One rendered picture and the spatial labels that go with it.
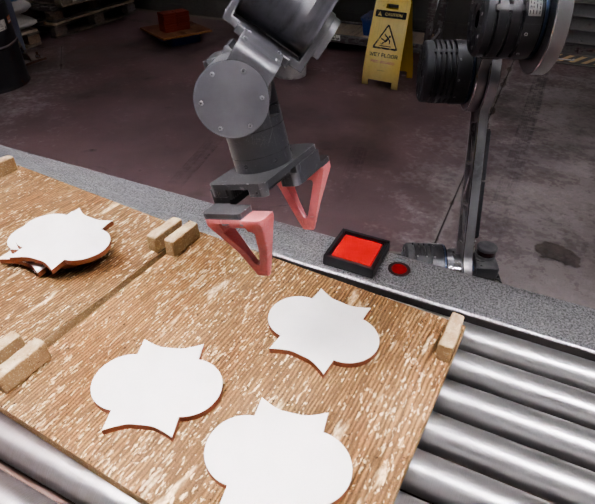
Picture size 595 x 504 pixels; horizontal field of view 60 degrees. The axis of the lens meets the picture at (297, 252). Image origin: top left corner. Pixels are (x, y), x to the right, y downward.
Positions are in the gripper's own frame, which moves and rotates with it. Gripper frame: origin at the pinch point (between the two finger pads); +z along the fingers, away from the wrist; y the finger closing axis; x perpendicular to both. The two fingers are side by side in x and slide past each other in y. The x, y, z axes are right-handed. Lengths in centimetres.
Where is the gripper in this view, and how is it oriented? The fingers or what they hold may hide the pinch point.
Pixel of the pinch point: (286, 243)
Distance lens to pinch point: 54.1
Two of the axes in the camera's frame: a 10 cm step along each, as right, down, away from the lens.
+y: 4.8, -5.1, 7.1
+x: -8.4, -0.5, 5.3
